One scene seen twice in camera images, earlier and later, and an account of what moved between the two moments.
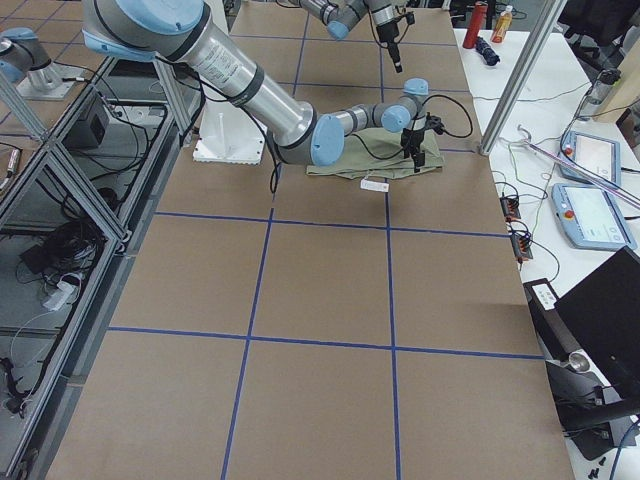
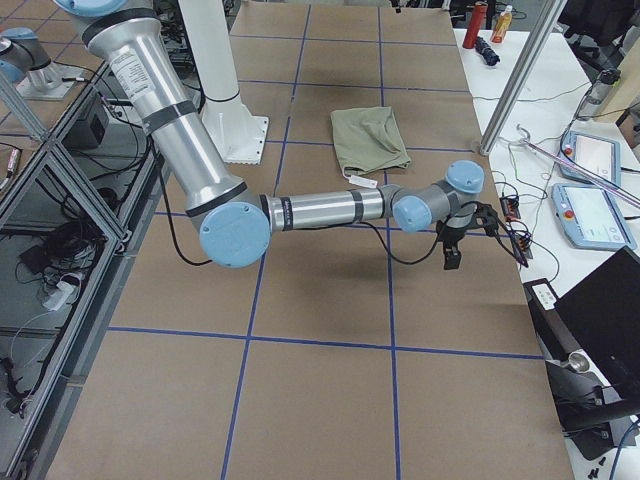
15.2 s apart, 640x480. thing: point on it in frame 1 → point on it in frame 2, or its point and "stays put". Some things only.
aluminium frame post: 521,74 stays put
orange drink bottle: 502,25 stays put
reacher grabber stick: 579,171 stays put
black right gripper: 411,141 → 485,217
